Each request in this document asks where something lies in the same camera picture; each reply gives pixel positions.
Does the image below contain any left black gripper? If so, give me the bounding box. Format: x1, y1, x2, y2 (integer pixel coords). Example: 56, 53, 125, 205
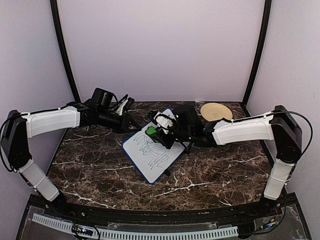
97, 108, 142, 134

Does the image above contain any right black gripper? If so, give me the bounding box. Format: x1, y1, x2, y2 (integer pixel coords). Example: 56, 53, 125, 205
150, 118, 193, 150

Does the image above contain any green whiteboard eraser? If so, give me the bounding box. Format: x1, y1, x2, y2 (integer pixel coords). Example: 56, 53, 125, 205
145, 126, 157, 136

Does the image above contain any blue framed whiteboard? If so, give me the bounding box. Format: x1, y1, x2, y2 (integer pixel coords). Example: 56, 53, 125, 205
121, 121, 185, 185

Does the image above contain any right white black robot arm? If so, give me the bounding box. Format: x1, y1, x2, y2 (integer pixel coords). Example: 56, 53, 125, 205
145, 105, 306, 217

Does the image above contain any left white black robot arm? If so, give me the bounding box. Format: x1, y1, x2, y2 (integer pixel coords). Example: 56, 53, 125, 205
0, 102, 141, 218

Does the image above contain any beige round plate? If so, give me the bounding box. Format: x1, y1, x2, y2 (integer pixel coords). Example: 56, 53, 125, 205
200, 102, 233, 122

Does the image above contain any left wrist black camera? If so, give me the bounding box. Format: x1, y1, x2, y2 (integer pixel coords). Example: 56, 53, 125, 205
91, 87, 119, 110

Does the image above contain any wrist black camera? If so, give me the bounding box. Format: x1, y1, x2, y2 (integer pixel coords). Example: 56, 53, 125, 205
173, 104, 199, 126
91, 87, 119, 110

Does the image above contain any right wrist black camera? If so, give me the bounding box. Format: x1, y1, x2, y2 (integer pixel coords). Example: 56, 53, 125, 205
173, 104, 199, 126

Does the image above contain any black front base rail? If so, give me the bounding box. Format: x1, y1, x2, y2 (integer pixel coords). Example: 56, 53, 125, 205
29, 193, 298, 228

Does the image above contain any white slotted cable duct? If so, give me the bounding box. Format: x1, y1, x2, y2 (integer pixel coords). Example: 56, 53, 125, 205
31, 213, 239, 240

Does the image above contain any left black frame post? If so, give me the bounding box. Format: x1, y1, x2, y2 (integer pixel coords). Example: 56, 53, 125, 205
49, 0, 81, 102

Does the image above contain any black frame post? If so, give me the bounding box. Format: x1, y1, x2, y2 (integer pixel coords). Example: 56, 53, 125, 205
241, 0, 272, 108
49, 0, 81, 102

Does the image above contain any right black frame post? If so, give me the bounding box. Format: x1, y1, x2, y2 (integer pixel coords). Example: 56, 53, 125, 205
241, 0, 272, 108

